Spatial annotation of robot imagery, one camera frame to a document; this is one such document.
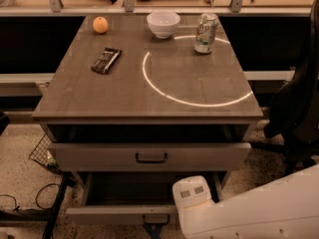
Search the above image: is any green white soda can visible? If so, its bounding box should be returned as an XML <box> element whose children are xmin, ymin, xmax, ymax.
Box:
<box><xmin>194</xmin><ymin>13</ymin><xmax>218</xmax><ymax>54</ymax></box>

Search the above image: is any black office chair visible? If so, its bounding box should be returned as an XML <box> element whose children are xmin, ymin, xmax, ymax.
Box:
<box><xmin>250</xmin><ymin>0</ymin><xmax>319</xmax><ymax>176</ymax></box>

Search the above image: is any black metal stand leg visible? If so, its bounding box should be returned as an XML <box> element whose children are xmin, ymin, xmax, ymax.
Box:
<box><xmin>0</xmin><ymin>172</ymin><xmax>74</xmax><ymax>239</ymax></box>

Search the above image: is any orange fruit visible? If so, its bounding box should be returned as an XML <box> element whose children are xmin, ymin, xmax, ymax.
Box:
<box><xmin>93</xmin><ymin>17</ymin><xmax>109</xmax><ymax>34</ymax></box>

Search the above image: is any grey drawer cabinet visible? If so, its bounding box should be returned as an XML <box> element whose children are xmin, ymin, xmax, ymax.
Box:
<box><xmin>31</xmin><ymin>14</ymin><xmax>264</xmax><ymax>204</ymax></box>

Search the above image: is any black floor cable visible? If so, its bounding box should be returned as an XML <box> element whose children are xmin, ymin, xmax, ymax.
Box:
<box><xmin>0</xmin><ymin>182</ymin><xmax>63</xmax><ymax>212</ymax></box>

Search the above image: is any blue floor tape cross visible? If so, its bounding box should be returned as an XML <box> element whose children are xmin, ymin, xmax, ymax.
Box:
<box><xmin>143</xmin><ymin>224</ymin><xmax>163</xmax><ymax>239</ymax></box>

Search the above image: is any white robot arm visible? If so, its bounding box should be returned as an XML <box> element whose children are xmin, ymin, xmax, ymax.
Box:
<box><xmin>172</xmin><ymin>165</ymin><xmax>319</xmax><ymax>239</ymax></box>

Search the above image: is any black wire basket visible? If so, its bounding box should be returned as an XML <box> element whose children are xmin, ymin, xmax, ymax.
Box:
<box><xmin>29</xmin><ymin>134</ymin><xmax>62</xmax><ymax>174</ymax></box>

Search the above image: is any grey drawer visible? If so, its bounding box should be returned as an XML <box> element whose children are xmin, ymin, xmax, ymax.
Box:
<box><xmin>49</xmin><ymin>143</ymin><xmax>250</xmax><ymax>172</ymax></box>
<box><xmin>67</xmin><ymin>171</ymin><xmax>224</xmax><ymax>225</ymax></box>

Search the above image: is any black snack bar wrapper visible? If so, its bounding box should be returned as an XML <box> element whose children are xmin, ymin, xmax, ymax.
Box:
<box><xmin>91</xmin><ymin>48</ymin><xmax>123</xmax><ymax>75</ymax></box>

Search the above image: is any white bowl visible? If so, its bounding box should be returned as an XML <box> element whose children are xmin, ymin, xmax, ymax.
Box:
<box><xmin>147</xmin><ymin>11</ymin><xmax>180</xmax><ymax>39</ymax></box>

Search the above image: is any grey top drawer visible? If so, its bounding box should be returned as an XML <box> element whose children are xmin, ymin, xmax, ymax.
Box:
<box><xmin>49</xmin><ymin>143</ymin><xmax>250</xmax><ymax>172</ymax></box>

